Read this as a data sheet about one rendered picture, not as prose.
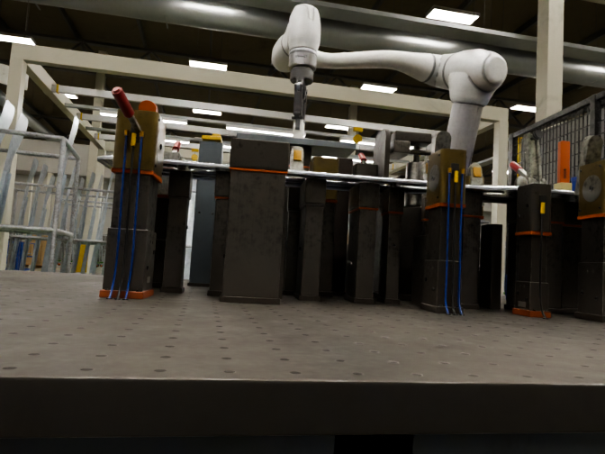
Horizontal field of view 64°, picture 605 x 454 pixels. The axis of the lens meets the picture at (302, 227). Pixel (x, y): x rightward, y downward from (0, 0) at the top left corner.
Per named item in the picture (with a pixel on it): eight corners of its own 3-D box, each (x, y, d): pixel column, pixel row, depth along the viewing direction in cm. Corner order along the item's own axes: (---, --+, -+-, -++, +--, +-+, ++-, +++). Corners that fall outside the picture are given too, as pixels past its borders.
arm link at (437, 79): (422, 50, 179) (444, 47, 166) (462, 61, 185) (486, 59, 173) (414, 86, 181) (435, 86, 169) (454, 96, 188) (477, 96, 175)
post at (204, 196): (187, 286, 145) (198, 140, 148) (190, 285, 152) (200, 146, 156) (212, 286, 146) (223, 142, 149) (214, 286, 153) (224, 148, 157)
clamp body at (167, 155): (140, 288, 126) (152, 149, 129) (148, 286, 138) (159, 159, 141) (169, 290, 127) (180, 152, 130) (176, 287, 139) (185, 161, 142)
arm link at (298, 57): (286, 47, 153) (285, 65, 153) (315, 47, 152) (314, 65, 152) (291, 59, 162) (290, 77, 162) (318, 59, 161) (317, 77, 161)
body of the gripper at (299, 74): (293, 75, 162) (291, 103, 161) (288, 65, 153) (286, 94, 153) (315, 76, 161) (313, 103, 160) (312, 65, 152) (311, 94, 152)
